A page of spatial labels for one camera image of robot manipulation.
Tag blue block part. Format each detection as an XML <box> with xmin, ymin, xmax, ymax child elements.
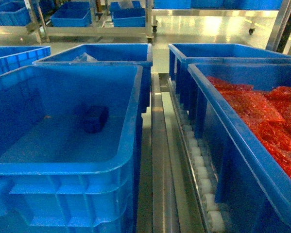
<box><xmin>74</xmin><ymin>104</ymin><xmax>109</xmax><ymax>133</ymax></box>

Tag blue bin behind left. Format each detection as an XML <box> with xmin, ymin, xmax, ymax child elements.
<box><xmin>33</xmin><ymin>43</ymin><xmax>153</xmax><ymax>113</ymax></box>

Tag blue bin behind right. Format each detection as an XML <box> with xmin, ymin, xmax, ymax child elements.
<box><xmin>168</xmin><ymin>43</ymin><xmax>291</xmax><ymax>110</ymax></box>

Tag blue bin with red bags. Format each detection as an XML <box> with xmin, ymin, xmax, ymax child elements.
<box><xmin>188</xmin><ymin>64</ymin><xmax>291</xmax><ymax>233</ymax></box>

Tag empty blue plastic bin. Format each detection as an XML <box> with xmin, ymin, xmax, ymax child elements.
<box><xmin>0</xmin><ymin>65</ymin><xmax>142</xmax><ymax>233</ymax></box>

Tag white roller track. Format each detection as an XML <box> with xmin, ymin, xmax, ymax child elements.
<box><xmin>167</xmin><ymin>78</ymin><xmax>227</xmax><ymax>233</ymax></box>

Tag red bubble wrap bags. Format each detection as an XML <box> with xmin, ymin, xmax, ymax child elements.
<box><xmin>207</xmin><ymin>76</ymin><xmax>291</xmax><ymax>178</ymax></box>

